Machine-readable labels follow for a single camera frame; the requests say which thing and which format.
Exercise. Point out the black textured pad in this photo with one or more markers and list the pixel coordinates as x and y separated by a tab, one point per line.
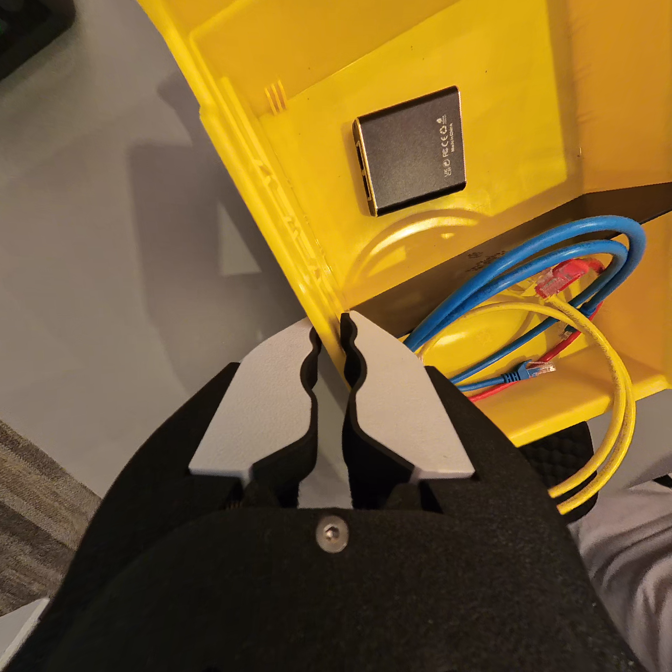
556	456

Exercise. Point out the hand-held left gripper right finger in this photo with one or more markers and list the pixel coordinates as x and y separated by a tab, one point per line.
404	414

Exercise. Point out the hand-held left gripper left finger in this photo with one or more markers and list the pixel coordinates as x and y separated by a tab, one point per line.
257	409

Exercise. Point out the black network switch box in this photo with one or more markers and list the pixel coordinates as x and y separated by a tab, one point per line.
414	152

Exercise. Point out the black bin divider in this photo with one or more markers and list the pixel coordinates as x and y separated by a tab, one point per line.
420	291

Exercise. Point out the yellow plastic bin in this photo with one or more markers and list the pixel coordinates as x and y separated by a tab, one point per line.
498	63

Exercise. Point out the black crate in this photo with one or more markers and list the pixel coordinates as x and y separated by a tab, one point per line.
31	31

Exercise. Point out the person's grey clothing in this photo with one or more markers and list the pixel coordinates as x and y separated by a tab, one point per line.
630	577

